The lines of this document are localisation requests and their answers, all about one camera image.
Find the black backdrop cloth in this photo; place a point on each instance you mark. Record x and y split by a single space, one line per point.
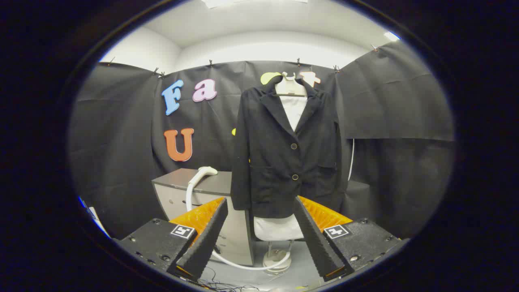
121 142

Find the white plastic hanger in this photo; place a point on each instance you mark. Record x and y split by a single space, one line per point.
290 86

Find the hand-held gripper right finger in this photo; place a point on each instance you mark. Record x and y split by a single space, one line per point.
310 235

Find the white stand base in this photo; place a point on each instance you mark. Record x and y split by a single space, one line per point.
277 255

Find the white panel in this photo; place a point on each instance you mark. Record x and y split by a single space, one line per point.
95 217

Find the black suit jacket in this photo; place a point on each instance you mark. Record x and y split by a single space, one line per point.
275 162

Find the white garment form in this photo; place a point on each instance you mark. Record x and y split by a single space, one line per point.
294 111

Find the grey drawer cabinet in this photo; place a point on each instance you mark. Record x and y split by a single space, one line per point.
170 194

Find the small ceiling light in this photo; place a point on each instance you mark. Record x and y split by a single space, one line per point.
391 36

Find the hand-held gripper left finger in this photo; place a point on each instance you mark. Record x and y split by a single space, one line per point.
211 235

